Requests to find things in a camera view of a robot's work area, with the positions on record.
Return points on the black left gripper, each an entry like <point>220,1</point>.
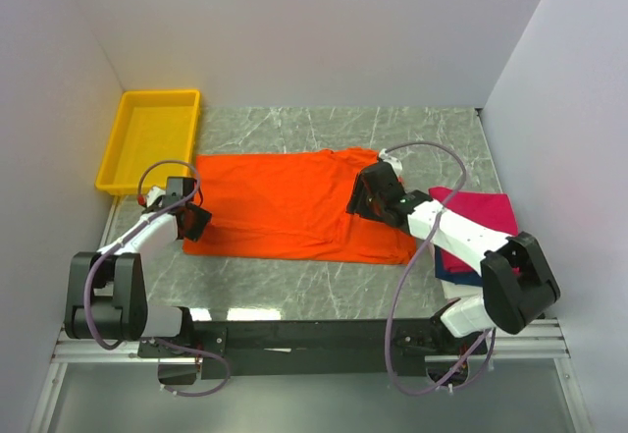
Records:
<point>202,218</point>

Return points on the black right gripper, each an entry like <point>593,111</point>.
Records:
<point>359,191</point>

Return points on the orange t shirt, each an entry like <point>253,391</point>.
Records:
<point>292,207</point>

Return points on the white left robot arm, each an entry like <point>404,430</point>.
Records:
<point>106,297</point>

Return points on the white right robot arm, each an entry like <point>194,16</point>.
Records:
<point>517,282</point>

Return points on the yellow plastic tray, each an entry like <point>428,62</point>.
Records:
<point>151,131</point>

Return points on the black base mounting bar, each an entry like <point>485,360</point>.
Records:
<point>305,364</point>

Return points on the navy blue folded t shirt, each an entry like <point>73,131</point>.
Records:
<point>466,278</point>

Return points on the magenta folded t shirt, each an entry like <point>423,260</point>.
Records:
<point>492,210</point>

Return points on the aluminium frame rail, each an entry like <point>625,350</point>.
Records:
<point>255,339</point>

